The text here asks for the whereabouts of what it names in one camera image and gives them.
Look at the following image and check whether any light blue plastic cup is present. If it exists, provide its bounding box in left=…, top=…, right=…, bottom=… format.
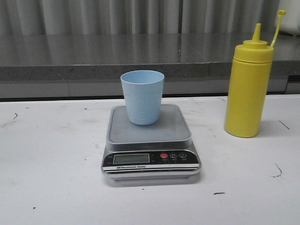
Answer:
left=120, top=70, right=165, bottom=125

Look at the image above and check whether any yellow squeeze bottle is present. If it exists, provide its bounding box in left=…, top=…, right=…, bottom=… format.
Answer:
left=224, top=10, right=286, bottom=138

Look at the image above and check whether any silver digital kitchen scale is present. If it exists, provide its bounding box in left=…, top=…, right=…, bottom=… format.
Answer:
left=101, top=104, right=202, bottom=183

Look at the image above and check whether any grey stone counter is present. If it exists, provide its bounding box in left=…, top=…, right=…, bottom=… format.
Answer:
left=0, top=32, right=300, bottom=99

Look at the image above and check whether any white container on counter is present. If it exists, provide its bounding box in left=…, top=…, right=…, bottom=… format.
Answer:
left=277, top=0, right=300, bottom=36

